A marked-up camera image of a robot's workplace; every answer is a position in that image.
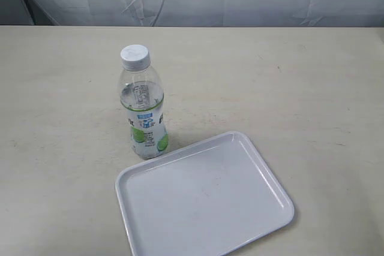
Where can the clear plastic bottle green label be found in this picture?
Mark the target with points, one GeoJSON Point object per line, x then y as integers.
{"type": "Point", "coordinates": [142, 95]}

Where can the white rectangular plastic tray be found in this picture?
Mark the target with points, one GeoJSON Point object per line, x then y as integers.
{"type": "Point", "coordinates": [209, 198]}

